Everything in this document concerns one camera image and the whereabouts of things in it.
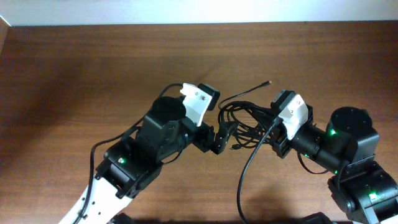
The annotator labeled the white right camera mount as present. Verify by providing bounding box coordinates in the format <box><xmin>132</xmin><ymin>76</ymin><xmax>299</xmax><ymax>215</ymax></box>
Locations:
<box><xmin>278</xmin><ymin>94</ymin><xmax>308</xmax><ymax>140</ymax></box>

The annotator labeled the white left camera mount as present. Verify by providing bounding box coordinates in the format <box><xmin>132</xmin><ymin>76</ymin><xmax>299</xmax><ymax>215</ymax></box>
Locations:
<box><xmin>180</xmin><ymin>83</ymin><xmax>211</xmax><ymax>127</ymax></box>

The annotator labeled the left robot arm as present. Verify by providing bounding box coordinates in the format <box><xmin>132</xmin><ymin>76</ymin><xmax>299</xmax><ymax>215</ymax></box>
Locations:
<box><xmin>61</xmin><ymin>96</ymin><xmax>237</xmax><ymax>223</ymax></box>

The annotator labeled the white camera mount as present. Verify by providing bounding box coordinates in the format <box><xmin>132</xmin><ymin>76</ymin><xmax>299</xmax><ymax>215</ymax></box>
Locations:
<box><xmin>278</xmin><ymin>94</ymin><xmax>308</xmax><ymax>140</ymax></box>
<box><xmin>180</xmin><ymin>83</ymin><xmax>211</xmax><ymax>127</ymax></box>

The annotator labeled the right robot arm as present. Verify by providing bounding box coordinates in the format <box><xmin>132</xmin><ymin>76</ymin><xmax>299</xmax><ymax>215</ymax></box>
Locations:
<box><xmin>272</xmin><ymin>106</ymin><xmax>397</xmax><ymax>223</ymax></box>

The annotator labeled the black left camera cable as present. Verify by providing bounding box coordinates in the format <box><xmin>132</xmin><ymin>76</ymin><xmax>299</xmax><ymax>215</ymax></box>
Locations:
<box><xmin>72</xmin><ymin>83</ymin><xmax>184</xmax><ymax>224</ymax></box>

